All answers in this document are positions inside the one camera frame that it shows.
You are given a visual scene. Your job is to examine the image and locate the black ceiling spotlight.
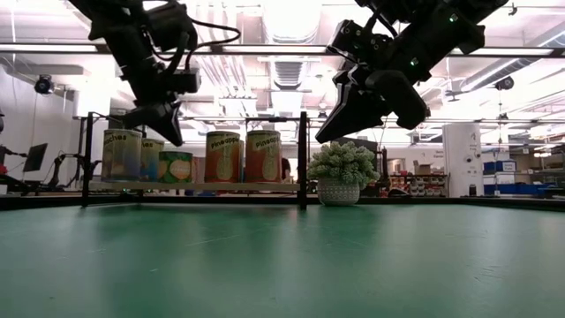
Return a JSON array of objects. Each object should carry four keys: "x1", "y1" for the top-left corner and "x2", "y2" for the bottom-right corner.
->
[
  {"x1": 34, "y1": 74, "x2": 55, "y2": 95},
  {"x1": 493, "y1": 75, "x2": 516, "y2": 92}
]

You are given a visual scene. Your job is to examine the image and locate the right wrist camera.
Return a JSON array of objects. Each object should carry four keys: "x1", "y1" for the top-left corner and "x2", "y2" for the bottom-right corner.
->
[{"x1": 327, "y1": 19, "x2": 395, "y2": 68}]

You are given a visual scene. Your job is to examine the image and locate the white pillar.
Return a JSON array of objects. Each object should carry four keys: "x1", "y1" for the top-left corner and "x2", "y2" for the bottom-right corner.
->
[{"x1": 442, "y1": 122, "x2": 486, "y2": 199}]

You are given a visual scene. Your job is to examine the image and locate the green table mat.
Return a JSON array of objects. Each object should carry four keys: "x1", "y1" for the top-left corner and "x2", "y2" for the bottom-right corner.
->
[{"x1": 0, "y1": 202, "x2": 565, "y2": 318}]

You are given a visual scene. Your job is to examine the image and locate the storage rack with parts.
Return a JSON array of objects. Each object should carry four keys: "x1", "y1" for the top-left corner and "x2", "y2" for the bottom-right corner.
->
[{"x1": 388, "y1": 173, "x2": 449, "y2": 199}]

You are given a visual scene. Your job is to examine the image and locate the tall peaches can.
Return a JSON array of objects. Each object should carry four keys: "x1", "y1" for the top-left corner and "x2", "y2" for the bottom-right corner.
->
[{"x1": 101, "y1": 128, "x2": 144, "y2": 183}]

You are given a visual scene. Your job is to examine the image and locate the blue storage bins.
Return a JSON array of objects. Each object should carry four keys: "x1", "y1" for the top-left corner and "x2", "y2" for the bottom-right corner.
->
[{"x1": 483, "y1": 159, "x2": 555, "y2": 196}]

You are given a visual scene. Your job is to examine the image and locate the short green label can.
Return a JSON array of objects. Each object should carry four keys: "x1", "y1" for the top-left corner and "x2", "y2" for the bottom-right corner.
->
[{"x1": 157, "y1": 150, "x2": 194, "y2": 185}]

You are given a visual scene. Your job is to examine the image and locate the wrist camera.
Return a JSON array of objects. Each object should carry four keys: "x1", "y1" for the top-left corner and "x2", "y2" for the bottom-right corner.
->
[
  {"x1": 327, "y1": 19, "x2": 395, "y2": 68},
  {"x1": 173, "y1": 69, "x2": 203, "y2": 95}
]

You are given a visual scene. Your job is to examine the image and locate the pineapple can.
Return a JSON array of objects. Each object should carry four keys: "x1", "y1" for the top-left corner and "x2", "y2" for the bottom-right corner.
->
[
  {"x1": 204, "y1": 130, "x2": 242, "y2": 184},
  {"x1": 245, "y1": 129, "x2": 283, "y2": 184}
]

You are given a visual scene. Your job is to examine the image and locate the succulent plant in white pot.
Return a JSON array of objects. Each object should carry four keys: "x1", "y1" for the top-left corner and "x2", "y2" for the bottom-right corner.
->
[{"x1": 307, "y1": 140, "x2": 381, "y2": 208}]

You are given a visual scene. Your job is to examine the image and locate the blue label can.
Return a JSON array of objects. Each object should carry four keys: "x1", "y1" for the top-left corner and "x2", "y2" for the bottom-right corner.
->
[{"x1": 140, "y1": 138, "x2": 166, "y2": 183}]

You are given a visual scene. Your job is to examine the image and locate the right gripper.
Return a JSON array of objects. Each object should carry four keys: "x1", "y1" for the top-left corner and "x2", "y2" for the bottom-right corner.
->
[{"x1": 315, "y1": 21, "x2": 486, "y2": 144}]

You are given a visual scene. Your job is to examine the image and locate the wooden shelf with black posts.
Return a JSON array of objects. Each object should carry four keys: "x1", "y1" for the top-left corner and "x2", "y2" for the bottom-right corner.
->
[{"x1": 80, "y1": 110, "x2": 309, "y2": 211}]

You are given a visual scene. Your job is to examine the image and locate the black metal table frame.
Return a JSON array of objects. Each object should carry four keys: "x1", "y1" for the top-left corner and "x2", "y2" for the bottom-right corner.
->
[{"x1": 0, "y1": 193, "x2": 565, "y2": 213}]

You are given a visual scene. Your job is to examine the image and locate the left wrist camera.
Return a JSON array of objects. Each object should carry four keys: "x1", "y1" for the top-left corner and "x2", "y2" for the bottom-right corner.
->
[{"x1": 173, "y1": 69, "x2": 203, "y2": 95}]

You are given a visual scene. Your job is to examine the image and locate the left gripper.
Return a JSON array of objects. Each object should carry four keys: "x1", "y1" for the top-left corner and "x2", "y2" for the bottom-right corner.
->
[{"x1": 121, "y1": 57, "x2": 185, "y2": 148}]

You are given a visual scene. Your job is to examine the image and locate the pink label can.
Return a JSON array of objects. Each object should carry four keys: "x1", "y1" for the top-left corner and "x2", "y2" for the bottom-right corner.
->
[{"x1": 192, "y1": 155, "x2": 207, "y2": 185}]

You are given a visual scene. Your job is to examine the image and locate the black monitor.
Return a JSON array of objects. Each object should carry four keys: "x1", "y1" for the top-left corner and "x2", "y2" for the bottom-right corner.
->
[{"x1": 22, "y1": 142, "x2": 49, "y2": 173}]

